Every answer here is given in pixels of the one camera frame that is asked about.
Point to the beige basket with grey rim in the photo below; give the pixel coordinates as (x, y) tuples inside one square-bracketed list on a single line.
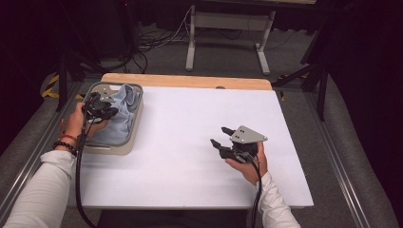
[(134, 126)]

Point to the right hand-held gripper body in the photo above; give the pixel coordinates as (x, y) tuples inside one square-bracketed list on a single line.
[(247, 136)]

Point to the person's left hand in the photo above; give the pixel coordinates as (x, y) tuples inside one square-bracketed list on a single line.
[(74, 123)]

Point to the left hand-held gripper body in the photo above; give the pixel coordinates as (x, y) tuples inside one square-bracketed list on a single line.
[(101, 107)]

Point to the aluminium floor rail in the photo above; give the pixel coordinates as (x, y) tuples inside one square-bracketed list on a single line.
[(38, 139), (335, 164)]

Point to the light blue tank top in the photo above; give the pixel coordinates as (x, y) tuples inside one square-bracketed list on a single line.
[(122, 123)]

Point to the person's dark lap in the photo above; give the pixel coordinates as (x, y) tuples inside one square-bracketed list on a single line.
[(174, 219)]

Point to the person's right hand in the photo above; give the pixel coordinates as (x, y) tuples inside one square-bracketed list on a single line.
[(250, 171)]

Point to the grey metal desk frame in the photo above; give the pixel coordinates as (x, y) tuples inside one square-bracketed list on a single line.
[(228, 21)]

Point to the dark round table grommet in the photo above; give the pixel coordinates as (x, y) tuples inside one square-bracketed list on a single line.
[(220, 87)]

